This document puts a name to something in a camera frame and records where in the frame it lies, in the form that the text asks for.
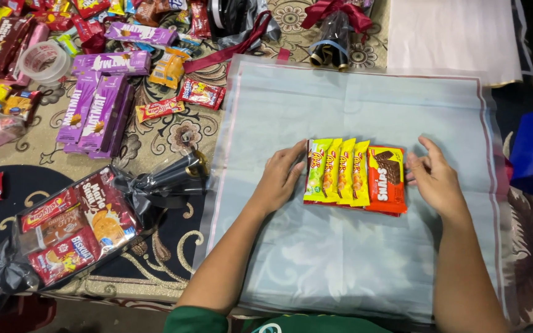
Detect red white snack packet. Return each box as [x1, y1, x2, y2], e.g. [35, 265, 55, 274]
[176, 77, 227, 111]

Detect translucent wrapping sheet red border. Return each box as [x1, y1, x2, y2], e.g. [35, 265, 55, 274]
[192, 54, 511, 324]

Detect small heap of yellow packets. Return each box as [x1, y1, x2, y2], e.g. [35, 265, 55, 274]
[0, 82, 43, 131]

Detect maroon ribbon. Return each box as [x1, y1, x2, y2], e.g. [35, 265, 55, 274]
[183, 10, 291, 75]

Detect orange yellow snack packet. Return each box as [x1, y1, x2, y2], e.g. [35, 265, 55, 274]
[149, 47, 192, 90]

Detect person's right hand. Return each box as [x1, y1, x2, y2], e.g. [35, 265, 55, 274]
[405, 135, 469, 219]

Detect long pink packet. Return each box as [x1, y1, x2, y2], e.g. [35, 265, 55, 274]
[6, 22, 51, 88]

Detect person's left hand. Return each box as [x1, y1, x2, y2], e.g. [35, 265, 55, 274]
[250, 139, 309, 216]

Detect black ribbon roll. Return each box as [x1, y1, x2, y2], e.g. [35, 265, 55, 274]
[206, 0, 251, 41]

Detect purple snack box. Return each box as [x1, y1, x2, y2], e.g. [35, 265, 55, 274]
[77, 74, 129, 153]
[63, 84, 136, 161]
[104, 21, 179, 48]
[71, 50, 152, 77]
[56, 71, 103, 145]

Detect beige floral carpet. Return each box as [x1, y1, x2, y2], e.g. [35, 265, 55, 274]
[0, 0, 392, 306]

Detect clear tape roll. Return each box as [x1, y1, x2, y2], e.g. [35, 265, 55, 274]
[18, 40, 71, 87]

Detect heap of mixed snack packets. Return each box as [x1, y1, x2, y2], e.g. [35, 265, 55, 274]
[0, 0, 213, 55]

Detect wrapped snack bundle black wrap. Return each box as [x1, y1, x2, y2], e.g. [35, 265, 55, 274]
[0, 147, 211, 321]

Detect brown chocolate biscuit packet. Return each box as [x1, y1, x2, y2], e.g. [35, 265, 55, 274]
[0, 16, 34, 78]

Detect black gold patterned rug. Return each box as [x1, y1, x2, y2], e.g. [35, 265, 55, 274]
[0, 164, 207, 284]

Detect green snack packet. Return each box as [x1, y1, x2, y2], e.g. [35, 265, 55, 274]
[303, 138, 334, 203]

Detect dark red snack packet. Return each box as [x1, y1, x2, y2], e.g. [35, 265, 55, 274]
[72, 15, 106, 55]

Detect red yellow jelly packet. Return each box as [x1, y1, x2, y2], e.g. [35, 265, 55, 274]
[135, 97, 186, 124]

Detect stack of pale wrapping sheets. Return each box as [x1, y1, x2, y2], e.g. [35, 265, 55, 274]
[386, 0, 533, 88]

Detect person's green shirt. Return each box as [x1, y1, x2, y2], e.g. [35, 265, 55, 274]
[163, 305, 393, 333]

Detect orange chocolate wafer packet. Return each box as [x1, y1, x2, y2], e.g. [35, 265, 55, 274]
[365, 146, 408, 215]

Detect wrapped bundle with maroon bow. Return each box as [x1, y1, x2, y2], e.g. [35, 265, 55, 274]
[300, 0, 374, 73]

